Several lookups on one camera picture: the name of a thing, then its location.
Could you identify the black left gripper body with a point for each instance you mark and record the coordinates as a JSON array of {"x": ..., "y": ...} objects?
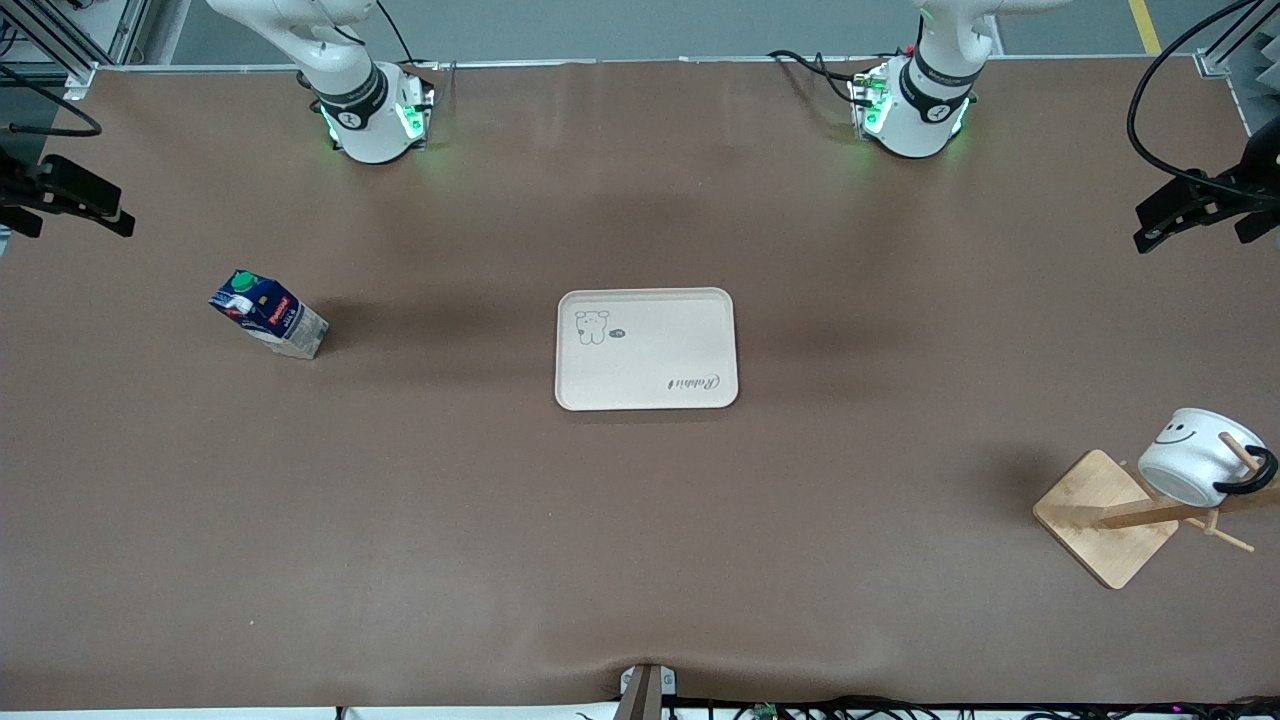
[{"x": 1238, "y": 189}]

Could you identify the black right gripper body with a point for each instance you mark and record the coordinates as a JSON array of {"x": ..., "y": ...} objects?
[{"x": 22, "y": 187}]

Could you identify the blue white milk carton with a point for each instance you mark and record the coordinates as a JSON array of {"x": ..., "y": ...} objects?
[{"x": 280, "y": 325}]

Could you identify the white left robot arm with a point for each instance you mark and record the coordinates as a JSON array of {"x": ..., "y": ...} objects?
[{"x": 915, "y": 120}]

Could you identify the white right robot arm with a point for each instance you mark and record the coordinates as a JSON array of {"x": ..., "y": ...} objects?
[{"x": 365, "y": 130}]

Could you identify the wooden cup rack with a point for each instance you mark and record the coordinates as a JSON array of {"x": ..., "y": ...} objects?
[{"x": 1100, "y": 520}]

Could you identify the brown table cover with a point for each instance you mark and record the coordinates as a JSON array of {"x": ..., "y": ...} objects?
[{"x": 400, "y": 500}]

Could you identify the cream plastic tray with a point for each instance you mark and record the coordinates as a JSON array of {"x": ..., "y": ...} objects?
[{"x": 650, "y": 360}]

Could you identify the aluminium frame profile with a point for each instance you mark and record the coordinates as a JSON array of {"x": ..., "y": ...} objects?
[
  {"x": 1235, "y": 45},
  {"x": 60, "y": 40}
]

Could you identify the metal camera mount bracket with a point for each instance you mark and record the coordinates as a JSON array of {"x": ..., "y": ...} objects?
[{"x": 645, "y": 690}]

